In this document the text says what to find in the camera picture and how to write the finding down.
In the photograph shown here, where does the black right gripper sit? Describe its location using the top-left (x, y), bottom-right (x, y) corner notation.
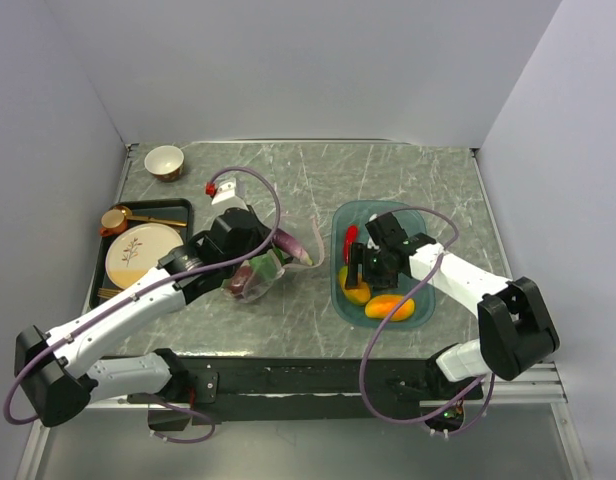
top-left (344, 242), bottom-right (398, 292)

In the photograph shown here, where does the red chili pepper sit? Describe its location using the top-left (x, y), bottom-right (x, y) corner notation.
top-left (342, 225), bottom-right (359, 264)

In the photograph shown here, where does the orange green mango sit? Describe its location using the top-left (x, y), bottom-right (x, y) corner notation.
top-left (338, 266), bottom-right (372, 306)

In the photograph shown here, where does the green bell pepper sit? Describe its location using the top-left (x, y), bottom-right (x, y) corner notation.
top-left (249, 250), bottom-right (285, 281)

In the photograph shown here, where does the dark red apple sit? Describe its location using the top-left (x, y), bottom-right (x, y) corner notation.
top-left (226, 265), bottom-right (254, 298)

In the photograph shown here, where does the purple eggplant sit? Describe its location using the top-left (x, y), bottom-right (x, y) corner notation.
top-left (273, 228), bottom-right (313, 266)

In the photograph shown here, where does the yellow orange mango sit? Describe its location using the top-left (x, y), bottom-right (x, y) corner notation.
top-left (364, 294), bottom-right (416, 322)

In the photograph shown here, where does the clear zip top bag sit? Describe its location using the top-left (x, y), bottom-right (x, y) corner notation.
top-left (222, 215), bottom-right (325, 304)

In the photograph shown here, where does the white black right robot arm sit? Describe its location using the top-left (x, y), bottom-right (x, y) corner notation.
top-left (346, 213), bottom-right (560, 398)

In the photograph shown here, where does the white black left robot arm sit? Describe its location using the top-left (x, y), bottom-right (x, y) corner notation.
top-left (15, 207), bottom-right (276, 427)

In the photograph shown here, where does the translucent blue plastic container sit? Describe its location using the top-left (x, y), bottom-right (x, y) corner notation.
top-left (330, 200), bottom-right (436, 331)

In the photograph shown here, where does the black rectangular tray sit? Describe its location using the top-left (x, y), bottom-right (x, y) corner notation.
top-left (88, 198), bottom-right (193, 308)

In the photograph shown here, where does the white bowl brown outside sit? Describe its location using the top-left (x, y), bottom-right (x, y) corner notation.
top-left (144, 145), bottom-right (185, 182)

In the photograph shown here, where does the cream plate with leaf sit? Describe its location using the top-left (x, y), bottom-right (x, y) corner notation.
top-left (105, 223), bottom-right (183, 289)

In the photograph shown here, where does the gold spoon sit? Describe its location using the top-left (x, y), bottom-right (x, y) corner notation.
top-left (114, 205), bottom-right (187, 227)

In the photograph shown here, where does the small orange cup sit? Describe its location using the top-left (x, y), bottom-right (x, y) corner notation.
top-left (99, 208), bottom-right (128, 237)

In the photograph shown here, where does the gold fork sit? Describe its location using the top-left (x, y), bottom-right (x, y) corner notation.
top-left (97, 288), bottom-right (121, 299)

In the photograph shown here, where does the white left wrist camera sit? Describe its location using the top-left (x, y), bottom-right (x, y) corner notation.
top-left (211, 177), bottom-right (247, 215)

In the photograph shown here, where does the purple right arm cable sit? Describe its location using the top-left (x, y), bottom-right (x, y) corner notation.
top-left (358, 207), bottom-right (497, 437)

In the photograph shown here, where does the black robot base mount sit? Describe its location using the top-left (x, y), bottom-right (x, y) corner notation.
top-left (62, 354), bottom-right (494, 432)

